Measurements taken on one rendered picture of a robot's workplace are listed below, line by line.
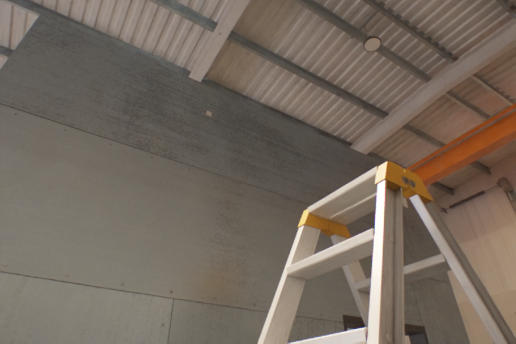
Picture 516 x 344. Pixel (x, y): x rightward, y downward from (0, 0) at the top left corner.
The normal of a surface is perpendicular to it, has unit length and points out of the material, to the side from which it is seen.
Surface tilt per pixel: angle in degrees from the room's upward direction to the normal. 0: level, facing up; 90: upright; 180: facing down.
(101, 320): 90
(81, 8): 176
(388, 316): 88
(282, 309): 92
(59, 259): 90
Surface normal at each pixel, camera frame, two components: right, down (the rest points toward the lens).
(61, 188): 0.52, -0.52
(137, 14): 0.04, 0.76
